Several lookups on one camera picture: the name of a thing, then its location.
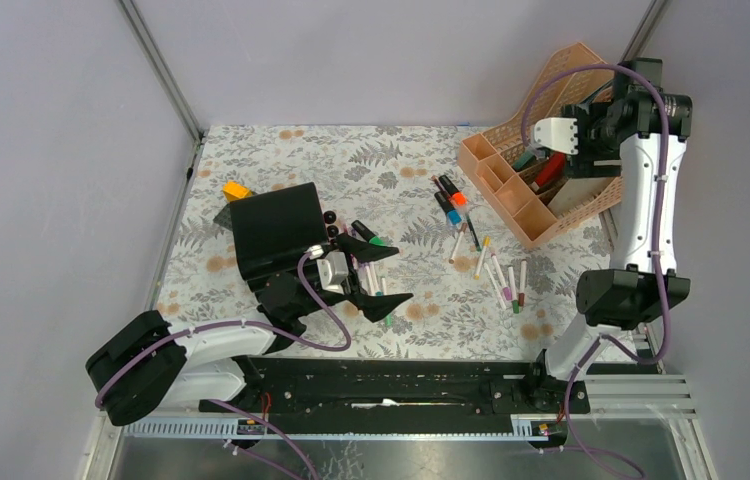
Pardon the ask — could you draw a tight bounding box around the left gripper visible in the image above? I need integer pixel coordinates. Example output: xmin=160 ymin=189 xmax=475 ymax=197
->
xmin=293 ymin=235 xmax=413 ymax=321

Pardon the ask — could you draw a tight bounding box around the red notebook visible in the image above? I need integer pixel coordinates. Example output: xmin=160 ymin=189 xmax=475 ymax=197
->
xmin=530 ymin=152 xmax=567 ymax=193

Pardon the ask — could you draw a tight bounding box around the teal folder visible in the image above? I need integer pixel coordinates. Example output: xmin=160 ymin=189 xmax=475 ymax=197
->
xmin=511 ymin=149 xmax=544 ymax=172

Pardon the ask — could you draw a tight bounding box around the peach file organizer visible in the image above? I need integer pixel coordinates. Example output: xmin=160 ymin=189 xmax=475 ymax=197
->
xmin=457 ymin=43 xmax=622 ymax=249

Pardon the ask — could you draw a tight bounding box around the beige notebook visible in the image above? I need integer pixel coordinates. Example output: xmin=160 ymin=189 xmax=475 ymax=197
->
xmin=547 ymin=177 xmax=613 ymax=217

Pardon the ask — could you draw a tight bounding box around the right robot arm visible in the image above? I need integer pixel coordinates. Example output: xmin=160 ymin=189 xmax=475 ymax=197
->
xmin=520 ymin=57 xmax=692 ymax=412

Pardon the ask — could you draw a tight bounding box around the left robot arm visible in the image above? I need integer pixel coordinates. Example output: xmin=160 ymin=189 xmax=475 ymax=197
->
xmin=85 ymin=233 xmax=411 ymax=426

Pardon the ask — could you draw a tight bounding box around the teal tip white pen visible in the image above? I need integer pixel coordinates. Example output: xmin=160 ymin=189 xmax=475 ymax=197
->
xmin=364 ymin=262 xmax=382 ymax=296

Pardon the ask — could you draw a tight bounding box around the green highlighter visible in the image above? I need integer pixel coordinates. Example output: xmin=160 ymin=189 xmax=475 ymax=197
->
xmin=352 ymin=220 xmax=385 ymax=246

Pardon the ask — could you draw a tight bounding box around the green tip white pen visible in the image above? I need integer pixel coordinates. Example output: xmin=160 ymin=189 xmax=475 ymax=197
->
xmin=380 ymin=276 xmax=393 ymax=327

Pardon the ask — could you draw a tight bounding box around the black pen holder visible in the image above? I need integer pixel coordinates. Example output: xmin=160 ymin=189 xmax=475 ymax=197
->
xmin=213 ymin=182 xmax=329 ymax=293

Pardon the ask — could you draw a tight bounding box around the blue cap marker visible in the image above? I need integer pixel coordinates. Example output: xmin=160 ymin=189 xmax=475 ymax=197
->
xmin=434 ymin=191 xmax=462 ymax=226

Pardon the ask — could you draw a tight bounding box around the brown tip white pen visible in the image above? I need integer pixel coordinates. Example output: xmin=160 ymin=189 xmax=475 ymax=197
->
xmin=448 ymin=222 xmax=467 ymax=264

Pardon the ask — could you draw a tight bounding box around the floral table mat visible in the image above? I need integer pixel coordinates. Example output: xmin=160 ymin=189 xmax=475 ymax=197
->
xmin=156 ymin=126 xmax=611 ymax=360

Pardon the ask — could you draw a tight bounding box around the dark thin pen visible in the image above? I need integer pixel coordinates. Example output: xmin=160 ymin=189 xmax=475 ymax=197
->
xmin=464 ymin=213 xmax=482 ymax=252

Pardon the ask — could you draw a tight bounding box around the orange cap marker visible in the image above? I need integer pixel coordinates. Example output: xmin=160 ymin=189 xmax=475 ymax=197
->
xmin=438 ymin=175 xmax=468 ymax=207

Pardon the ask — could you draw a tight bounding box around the yellow tip white pen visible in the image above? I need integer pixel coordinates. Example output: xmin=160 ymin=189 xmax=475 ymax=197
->
xmin=473 ymin=236 xmax=491 ymax=280

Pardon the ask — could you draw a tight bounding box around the dark red tip pen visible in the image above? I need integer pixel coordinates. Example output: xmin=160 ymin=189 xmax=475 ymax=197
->
xmin=517 ymin=259 xmax=528 ymax=309

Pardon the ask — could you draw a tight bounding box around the green tip pen right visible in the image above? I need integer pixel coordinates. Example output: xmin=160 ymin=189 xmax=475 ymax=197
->
xmin=507 ymin=265 xmax=520 ymax=314

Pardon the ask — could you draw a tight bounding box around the yellow block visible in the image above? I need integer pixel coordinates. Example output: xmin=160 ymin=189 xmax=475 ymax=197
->
xmin=222 ymin=181 xmax=254 ymax=202

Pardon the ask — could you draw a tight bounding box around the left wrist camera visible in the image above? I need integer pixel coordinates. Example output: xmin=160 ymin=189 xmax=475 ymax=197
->
xmin=307 ymin=245 xmax=350 ymax=294

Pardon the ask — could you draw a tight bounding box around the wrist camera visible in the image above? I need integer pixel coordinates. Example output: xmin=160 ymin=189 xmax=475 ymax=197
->
xmin=307 ymin=245 xmax=350 ymax=294
xmin=528 ymin=117 xmax=579 ymax=155

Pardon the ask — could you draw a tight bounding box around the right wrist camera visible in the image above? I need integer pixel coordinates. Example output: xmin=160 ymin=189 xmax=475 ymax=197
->
xmin=528 ymin=117 xmax=579 ymax=155

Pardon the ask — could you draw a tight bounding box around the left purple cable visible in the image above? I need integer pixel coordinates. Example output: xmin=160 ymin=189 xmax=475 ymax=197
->
xmin=93 ymin=247 xmax=354 ymax=480

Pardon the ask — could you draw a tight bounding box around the purple cable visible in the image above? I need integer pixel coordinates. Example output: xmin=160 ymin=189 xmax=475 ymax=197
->
xmin=93 ymin=247 xmax=354 ymax=480
xmin=520 ymin=63 xmax=674 ymax=480

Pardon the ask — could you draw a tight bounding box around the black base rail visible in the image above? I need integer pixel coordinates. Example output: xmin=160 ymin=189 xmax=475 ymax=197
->
xmin=229 ymin=357 xmax=590 ymax=435

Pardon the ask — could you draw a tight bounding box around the right aluminium frame post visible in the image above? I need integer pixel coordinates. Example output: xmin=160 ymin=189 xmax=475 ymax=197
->
xmin=620 ymin=0 xmax=672 ymax=61

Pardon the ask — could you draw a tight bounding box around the aluminium frame post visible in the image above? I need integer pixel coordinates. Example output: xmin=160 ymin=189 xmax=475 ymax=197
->
xmin=620 ymin=0 xmax=672 ymax=61
xmin=115 ymin=0 xmax=205 ymax=143

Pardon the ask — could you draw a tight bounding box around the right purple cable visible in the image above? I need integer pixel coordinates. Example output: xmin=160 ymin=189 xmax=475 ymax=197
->
xmin=520 ymin=63 xmax=674 ymax=480

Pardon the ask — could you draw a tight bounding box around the left aluminium frame post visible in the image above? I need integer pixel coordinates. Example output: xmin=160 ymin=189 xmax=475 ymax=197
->
xmin=115 ymin=0 xmax=205 ymax=143

